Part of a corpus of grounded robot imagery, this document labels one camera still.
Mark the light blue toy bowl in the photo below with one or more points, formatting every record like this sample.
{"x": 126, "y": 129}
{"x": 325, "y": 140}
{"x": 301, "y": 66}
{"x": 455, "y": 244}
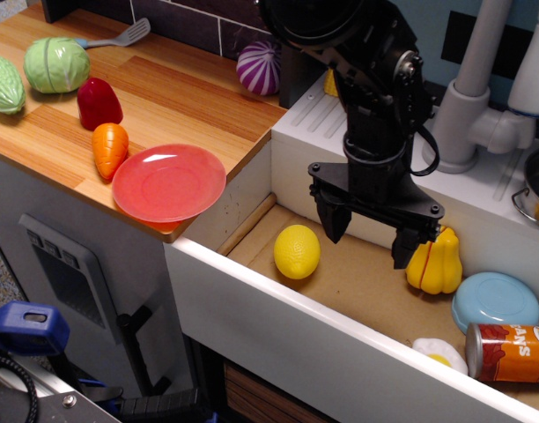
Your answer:
{"x": 494, "y": 298}

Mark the toy fried egg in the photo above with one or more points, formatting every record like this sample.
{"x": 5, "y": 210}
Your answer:
{"x": 441, "y": 351}

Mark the purple striped toy onion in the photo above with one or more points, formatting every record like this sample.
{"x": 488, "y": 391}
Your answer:
{"x": 259, "y": 67}

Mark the red toy pepper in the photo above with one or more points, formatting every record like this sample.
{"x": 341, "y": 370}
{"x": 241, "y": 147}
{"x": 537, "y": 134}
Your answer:
{"x": 98, "y": 104}

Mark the orange toy beans can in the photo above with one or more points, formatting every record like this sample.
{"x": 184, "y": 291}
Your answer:
{"x": 503, "y": 352}

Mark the green toy bitter gourd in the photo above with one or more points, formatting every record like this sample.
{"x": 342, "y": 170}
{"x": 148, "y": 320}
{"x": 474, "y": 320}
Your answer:
{"x": 12, "y": 91}

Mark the grey oven control panel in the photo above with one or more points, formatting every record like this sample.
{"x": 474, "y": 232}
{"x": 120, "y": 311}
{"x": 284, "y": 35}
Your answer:
{"x": 75, "y": 276}

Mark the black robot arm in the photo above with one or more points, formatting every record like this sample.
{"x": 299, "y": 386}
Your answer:
{"x": 372, "y": 53}

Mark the silver toy pot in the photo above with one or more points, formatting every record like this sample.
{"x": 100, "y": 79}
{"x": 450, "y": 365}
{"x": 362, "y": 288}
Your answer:
{"x": 526, "y": 200}

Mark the yellow toy squash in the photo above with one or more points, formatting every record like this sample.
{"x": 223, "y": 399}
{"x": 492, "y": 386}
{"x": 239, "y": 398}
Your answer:
{"x": 436, "y": 267}

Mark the green toy cabbage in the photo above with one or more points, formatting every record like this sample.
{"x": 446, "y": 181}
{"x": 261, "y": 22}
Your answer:
{"x": 56, "y": 65}

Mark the grey toy spatula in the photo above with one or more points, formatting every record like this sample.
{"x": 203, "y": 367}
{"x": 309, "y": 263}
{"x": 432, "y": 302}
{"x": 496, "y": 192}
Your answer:
{"x": 129, "y": 36}

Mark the yellow toy lemon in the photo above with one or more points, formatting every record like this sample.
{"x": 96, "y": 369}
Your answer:
{"x": 297, "y": 252}

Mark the grey toy faucet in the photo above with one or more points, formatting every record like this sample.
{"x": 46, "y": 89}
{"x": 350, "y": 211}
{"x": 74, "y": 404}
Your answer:
{"x": 464, "y": 120}

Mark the blue clamp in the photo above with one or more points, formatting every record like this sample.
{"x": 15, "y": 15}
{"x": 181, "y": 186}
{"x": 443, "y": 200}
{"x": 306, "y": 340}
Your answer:
{"x": 31, "y": 329}

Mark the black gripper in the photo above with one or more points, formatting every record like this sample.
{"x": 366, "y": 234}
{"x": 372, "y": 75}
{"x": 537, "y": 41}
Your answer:
{"x": 389, "y": 197}

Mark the orange toy carrot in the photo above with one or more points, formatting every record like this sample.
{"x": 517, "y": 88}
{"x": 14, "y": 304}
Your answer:
{"x": 110, "y": 145}

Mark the white bottle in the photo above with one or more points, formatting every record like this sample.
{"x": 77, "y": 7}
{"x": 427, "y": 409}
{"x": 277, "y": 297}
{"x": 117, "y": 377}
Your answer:
{"x": 524, "y": 95}

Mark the black oven door handle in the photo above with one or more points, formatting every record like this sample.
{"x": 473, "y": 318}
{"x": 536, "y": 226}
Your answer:
{"x": 128, "y": 326}

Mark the yellow toy corn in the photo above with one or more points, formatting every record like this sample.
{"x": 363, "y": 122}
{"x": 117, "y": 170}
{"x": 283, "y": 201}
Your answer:
{"x": 329, "y": 84}

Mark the red plastic plate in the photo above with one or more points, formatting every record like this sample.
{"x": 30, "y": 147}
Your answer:
{"x": 169, "y": 183}

